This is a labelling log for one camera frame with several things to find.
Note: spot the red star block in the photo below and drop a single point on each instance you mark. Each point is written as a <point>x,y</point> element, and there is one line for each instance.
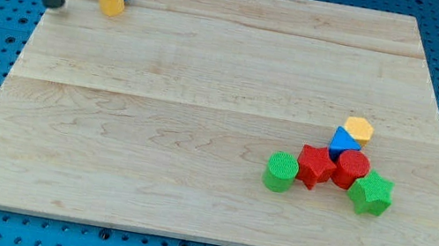
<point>315,166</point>

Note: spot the blue triangle block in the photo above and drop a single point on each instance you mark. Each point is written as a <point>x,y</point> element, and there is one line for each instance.
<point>341,141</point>

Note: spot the yellow hexagon block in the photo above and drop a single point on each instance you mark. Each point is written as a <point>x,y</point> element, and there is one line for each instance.
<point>360,129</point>

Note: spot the green star block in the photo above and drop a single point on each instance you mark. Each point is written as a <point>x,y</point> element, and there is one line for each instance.
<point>371,194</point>

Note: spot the green cylinder block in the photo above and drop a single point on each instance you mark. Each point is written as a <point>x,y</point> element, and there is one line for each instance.
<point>280,172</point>

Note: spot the wooden board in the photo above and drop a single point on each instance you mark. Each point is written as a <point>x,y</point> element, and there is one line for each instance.
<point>161,120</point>

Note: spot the red cylinder block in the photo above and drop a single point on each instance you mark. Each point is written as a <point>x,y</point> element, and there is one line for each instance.
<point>350,166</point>

